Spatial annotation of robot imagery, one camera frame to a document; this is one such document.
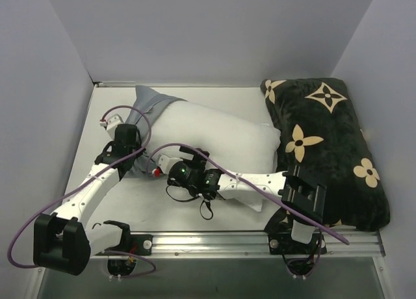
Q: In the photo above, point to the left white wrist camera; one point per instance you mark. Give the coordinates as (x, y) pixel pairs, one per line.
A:
(111, 124)

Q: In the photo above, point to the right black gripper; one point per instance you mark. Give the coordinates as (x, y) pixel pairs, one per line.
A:
(197, 154)

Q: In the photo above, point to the black floral plush pillow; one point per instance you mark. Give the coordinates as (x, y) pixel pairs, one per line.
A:
(320, 133)

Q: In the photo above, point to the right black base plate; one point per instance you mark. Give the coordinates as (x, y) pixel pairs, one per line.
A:
(282, 244)

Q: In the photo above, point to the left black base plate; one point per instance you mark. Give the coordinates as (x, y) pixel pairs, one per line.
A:
(138, 244)

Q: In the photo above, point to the aluminium front rail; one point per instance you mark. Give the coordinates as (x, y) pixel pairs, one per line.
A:
(227, 244)

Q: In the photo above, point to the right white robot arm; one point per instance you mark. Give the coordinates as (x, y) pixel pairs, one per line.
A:
(296, 189)

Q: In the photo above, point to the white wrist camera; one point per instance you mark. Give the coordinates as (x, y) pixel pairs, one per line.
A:
(111, 124)
(164, 165)

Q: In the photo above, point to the white pillow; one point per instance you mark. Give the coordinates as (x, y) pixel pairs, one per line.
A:
(236, 144)

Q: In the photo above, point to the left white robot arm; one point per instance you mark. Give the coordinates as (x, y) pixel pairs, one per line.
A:
(62, 241)

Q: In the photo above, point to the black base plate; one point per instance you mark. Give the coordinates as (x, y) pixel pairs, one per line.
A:
(138, 244)
(282, 244)

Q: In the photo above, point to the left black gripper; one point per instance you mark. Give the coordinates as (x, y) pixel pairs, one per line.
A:
(127, 134)

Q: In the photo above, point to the grey pillowcase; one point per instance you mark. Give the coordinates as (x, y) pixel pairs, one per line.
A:
(146, 110)

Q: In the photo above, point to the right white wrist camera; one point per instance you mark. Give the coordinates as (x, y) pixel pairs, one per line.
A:
(164, 165)

